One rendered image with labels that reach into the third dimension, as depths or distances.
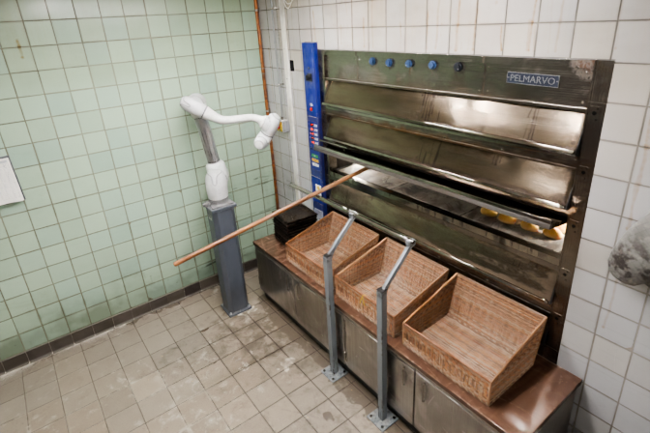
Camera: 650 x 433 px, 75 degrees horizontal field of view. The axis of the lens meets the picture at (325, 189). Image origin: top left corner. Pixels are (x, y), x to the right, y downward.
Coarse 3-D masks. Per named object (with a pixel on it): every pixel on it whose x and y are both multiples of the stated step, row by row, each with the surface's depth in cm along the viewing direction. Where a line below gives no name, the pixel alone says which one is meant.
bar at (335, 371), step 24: (360, 216) 261; (336, 240) 266; (408, 240) 231; (384, 288) 227; (384, 312) 231; (336, 336) 287; (384, 336) 238; (336, 360) 294; (384, 360) 244; (384, 384) 251; (384, 408) 258
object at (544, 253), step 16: (336, 176) 334; (384, 192) 293; (416, 208) 273; (432, 208) 264; (464, 224) 245; (480, 224) 241; (496, 240) 230; (512, 240) 223; (544, 256) 210; (560, 256) 206
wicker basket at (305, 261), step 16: (320, 224) 342; (336, 224) 343; (304, 240) 335; (320, 240) 346; (352, 240) 327; (368, 240) 314; (288, 256) 327; (304, 256) 306; (320, 256) 332; (336, 256) 330; (352, 256) 294; (304, 272) 313; (320, 272) 293; (336, 272) 290
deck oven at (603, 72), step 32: (320, 64) 312; (608, 64) 166; (320, 96) 322; (416, 128) 255; (544, 160) 198; (576, 160) 185; (576, 192) 189; (448, 224) 255; (576, 224) 193; (576, 256) 197; (512, 288) 230; (544, 352) 225
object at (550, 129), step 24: (336, 96) 307; (360, 96) 287; (384, 96) 270; (408, 96) 255; (432, 96) 242; (456, 96) 230; (408, 120) 252; (432, 120) 241; (456, 120) 229; (480, 120) 218; (504, 120) 208; (528, 120) 199; (552, 120) 191; (576, 120) 183; (528, 144) 196; (552, 144) 190; (576, 144) 182
